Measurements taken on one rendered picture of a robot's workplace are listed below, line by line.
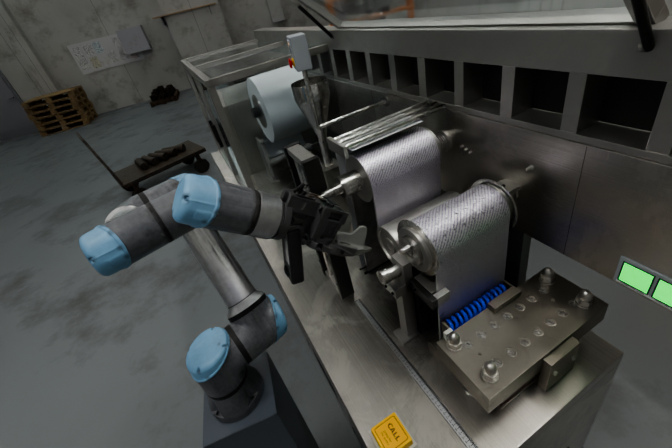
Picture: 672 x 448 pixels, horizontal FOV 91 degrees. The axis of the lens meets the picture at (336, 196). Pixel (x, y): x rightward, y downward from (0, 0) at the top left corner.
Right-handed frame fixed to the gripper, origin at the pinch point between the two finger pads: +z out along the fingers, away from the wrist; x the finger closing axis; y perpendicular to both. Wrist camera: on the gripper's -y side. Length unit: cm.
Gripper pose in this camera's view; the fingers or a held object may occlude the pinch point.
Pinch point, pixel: (359, 246)
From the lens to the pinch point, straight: 68.5
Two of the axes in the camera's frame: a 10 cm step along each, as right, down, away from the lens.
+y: 4.0, -8.9, -2.0
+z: 7.9, 2.3, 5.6
